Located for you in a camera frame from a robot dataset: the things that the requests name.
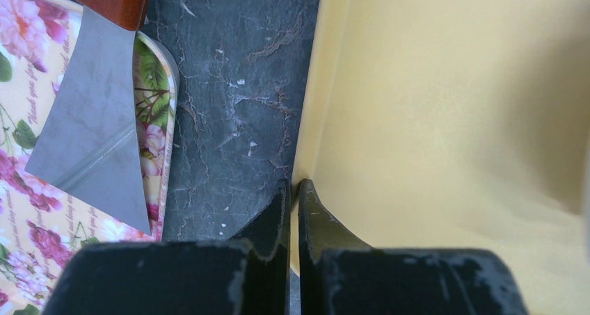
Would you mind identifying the metal scraper with wooden handle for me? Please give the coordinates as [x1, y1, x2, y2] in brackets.
[26, 0, 150, 233]

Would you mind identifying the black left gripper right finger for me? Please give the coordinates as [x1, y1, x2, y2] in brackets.
[298, 179, 528, 314]

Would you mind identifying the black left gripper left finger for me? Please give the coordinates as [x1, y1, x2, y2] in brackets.
[44, 179, 291, 314]

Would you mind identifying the yellow cutting mat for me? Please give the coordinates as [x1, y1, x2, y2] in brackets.
[292, 0, 589, 314]

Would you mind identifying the floral pattern tray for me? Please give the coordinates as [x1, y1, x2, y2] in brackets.
[0, 0, 181, 315]

